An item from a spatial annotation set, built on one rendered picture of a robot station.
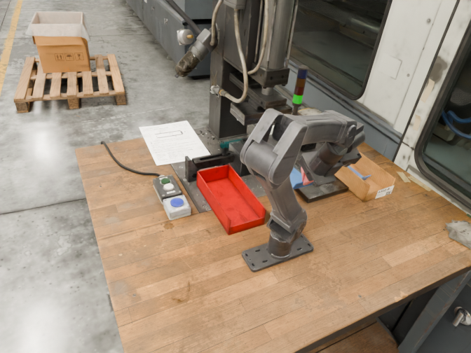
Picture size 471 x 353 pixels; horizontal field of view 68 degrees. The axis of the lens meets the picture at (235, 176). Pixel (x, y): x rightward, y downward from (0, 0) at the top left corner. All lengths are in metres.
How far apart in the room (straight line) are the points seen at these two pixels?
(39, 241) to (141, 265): 1.52
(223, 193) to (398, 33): 0.94
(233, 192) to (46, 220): 1.63
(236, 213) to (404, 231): 0.52
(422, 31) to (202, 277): 1.16
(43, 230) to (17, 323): 0.63
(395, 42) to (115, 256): 1.30
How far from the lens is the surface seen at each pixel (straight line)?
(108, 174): 1.27
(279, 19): 1.08
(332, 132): 0.82
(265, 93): 1.17
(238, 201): 1.13
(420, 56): 1.53
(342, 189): 1.25
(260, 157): 0.68
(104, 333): 1.94
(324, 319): 0.91
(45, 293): 2.15
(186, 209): 1.06
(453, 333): 1.71
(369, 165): 1.36
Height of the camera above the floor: 1.63
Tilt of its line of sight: 36 degrees down
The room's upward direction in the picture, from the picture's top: 5 degrees clockwise
